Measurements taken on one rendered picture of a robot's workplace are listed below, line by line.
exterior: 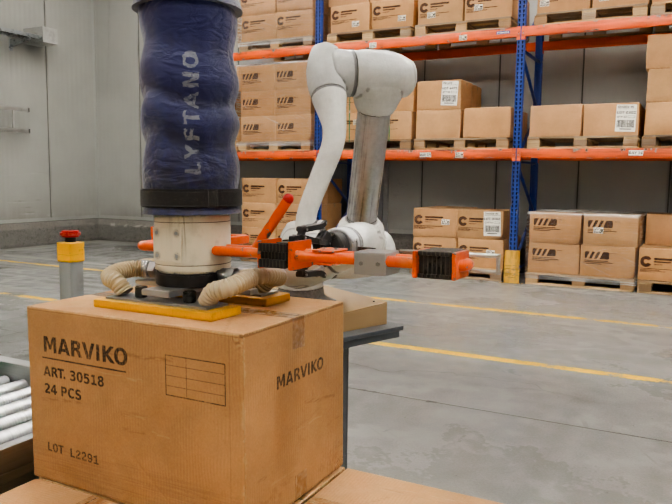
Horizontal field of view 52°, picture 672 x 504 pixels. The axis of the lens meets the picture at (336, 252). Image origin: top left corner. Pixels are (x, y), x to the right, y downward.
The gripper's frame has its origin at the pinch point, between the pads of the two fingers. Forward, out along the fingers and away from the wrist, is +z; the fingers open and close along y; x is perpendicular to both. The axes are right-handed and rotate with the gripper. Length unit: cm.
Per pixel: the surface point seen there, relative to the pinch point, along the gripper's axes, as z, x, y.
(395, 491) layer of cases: -14, -19, 53
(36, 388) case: 19, 55, 32
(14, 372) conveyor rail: -30, 128, 51
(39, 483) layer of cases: 21, 53, 54
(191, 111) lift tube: 7.5, 20.0, -29.4
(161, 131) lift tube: 9.5, 26.4, -25.3
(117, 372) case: 19.8, 29.9, 25.0
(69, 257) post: -47, 119, 12
